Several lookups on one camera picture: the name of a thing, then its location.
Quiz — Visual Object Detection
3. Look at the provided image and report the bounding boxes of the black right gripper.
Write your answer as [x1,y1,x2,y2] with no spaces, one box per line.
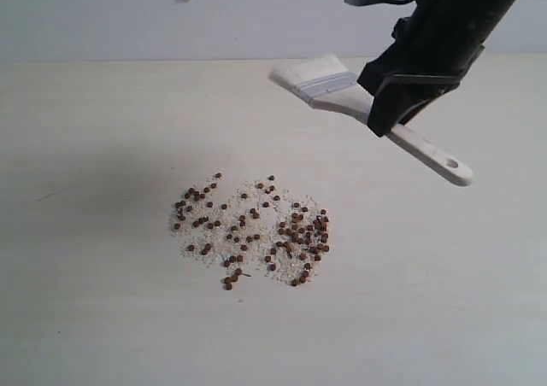
[356,14,485,138]

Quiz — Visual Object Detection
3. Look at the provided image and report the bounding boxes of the white wooden paint brush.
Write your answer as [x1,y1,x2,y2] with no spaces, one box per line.
[268,54,473,187]

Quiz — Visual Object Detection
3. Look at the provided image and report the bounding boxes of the brown seeds and crumbs pile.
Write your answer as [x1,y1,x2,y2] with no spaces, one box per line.
[168,173,331,291]

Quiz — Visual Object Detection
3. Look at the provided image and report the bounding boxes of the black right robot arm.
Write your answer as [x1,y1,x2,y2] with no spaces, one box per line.
[357,0,516,137]

